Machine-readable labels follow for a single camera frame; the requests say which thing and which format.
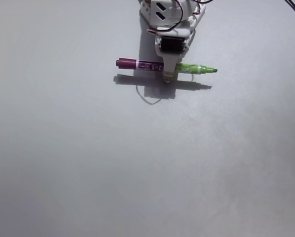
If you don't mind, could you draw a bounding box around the white gripper body, black motor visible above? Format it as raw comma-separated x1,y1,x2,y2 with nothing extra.
154,27,192,59

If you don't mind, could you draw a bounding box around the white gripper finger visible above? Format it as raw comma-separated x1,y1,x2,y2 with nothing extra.
162,56,182,83

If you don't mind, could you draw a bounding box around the green marker with purple cap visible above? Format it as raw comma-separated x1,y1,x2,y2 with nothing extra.
115,57,218,75

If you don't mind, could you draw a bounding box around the tan rubber band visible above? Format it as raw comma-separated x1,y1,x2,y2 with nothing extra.
163,70,176,83

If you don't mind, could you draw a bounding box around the red and black servo wire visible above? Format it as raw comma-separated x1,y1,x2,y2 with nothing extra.
147,0,202,33

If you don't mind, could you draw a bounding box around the white perforated base plate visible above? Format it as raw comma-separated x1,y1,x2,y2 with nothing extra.
188,2,207,32

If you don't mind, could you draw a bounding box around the thin white string loop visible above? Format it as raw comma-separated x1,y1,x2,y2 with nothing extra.
135,83,162,106

